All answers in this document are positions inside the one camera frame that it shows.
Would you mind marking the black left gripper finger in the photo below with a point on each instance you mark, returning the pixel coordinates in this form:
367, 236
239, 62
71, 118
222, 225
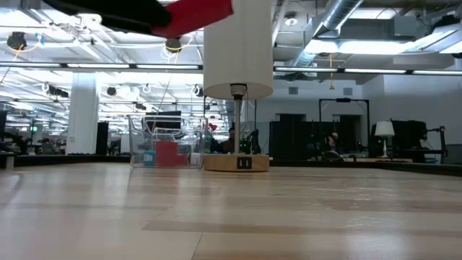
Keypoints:
126, 12

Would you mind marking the red digital clock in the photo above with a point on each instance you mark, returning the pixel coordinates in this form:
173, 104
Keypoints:
195, 14

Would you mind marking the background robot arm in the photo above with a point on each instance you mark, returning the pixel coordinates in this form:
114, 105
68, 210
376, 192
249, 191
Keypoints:
252, 142

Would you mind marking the white room pillar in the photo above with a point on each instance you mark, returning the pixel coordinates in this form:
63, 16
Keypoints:
82, 115

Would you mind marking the white table lamp wooden base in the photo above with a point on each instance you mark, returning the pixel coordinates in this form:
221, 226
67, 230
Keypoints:
238, 43

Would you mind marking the black tall column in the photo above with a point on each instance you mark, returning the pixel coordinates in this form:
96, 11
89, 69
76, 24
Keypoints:
102, 139

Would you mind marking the clear plastic bin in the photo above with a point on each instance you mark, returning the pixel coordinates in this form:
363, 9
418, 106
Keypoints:
139, 144

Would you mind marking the person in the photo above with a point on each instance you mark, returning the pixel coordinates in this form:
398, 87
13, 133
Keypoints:
334, 139
228, 141

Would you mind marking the small white background lamp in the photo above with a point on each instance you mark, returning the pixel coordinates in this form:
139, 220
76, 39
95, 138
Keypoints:
384, 129

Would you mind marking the black background rig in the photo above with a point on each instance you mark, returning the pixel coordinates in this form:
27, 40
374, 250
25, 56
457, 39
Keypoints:
408, 137

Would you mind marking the black ceiling camera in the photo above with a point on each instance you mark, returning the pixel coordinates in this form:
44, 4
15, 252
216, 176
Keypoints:
16, 40
173, 45

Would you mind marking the black aluminium table frame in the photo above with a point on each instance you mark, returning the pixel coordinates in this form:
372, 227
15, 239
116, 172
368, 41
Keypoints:
54, 160

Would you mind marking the silver ceiling duct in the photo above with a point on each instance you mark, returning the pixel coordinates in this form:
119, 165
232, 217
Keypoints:
335, 18

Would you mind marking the black partition wall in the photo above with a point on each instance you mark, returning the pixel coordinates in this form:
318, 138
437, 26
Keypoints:
296, 141

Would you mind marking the black gantry frame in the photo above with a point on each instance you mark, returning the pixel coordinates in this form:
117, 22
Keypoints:
343, 100

